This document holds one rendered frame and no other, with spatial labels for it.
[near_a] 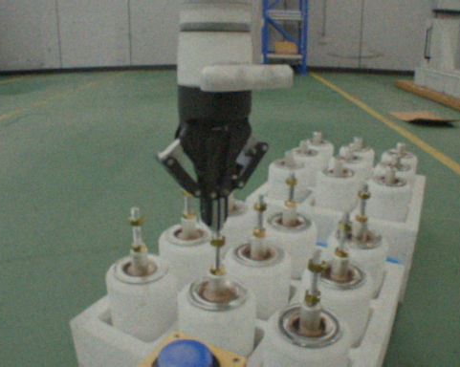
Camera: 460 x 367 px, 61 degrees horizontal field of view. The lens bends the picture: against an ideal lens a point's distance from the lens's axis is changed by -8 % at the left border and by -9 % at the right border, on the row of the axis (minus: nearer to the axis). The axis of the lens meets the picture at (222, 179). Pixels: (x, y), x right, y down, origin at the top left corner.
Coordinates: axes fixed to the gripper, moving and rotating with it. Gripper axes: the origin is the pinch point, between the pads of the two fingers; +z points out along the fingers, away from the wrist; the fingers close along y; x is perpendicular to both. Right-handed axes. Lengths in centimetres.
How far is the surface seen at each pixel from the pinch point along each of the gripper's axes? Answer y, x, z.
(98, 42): -149, -642, -12
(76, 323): 15.3, -11.6, 18.2
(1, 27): -5, -736, -45
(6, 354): 27, -32, 36
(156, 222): -21, -72, 36
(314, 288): -5.6, 11.1, 5.5
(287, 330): -3.2, 10.3, 10.6
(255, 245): -9.4, -4.9, 8.9
